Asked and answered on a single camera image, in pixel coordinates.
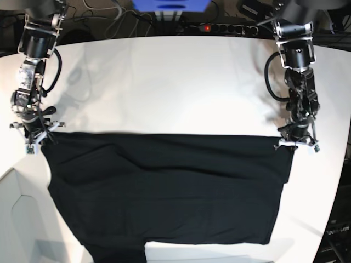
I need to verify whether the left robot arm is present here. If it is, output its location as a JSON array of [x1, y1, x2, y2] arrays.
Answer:
[[259, 1, 320, 151]]

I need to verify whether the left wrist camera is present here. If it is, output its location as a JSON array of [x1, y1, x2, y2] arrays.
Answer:
[[309, 142, 320, 153]]

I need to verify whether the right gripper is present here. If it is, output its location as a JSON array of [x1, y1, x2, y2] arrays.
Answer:
[[9, 116, 65, 145]]

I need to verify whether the black T-shirt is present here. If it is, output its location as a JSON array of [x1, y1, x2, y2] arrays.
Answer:
[[41, 133, 294, 262]]

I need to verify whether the black power strip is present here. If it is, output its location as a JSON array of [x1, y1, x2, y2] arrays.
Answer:
[[178, 23, 259, 37]]

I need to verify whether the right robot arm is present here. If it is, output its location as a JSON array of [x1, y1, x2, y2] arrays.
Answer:
[[10, 1, 68, 154]]

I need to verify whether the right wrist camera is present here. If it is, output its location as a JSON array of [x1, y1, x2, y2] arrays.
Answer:
[[25, 144, 38, 155]]

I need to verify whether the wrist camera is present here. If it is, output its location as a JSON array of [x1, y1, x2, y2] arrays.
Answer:
[[309, 142, 320, 153], [25, 144, 38, 155]]

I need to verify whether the blue box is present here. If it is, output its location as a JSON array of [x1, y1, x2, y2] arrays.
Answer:
[[132, 0, 211, 12]]

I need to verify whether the white storage bin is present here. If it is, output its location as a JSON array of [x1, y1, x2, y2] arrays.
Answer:
[[1, 168, 71, 262]]

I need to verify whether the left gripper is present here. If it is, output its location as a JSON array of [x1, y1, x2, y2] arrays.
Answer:
[[278, 120, 319, 147]]

